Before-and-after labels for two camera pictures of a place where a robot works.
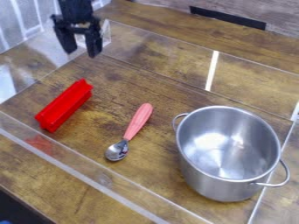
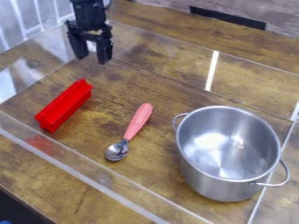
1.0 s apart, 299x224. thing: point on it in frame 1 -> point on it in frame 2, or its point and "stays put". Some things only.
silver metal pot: x=229 y=152 stays put
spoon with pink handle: x=118 y=150 stays put
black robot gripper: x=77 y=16 -> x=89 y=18
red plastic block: x=63 y=106 stays put
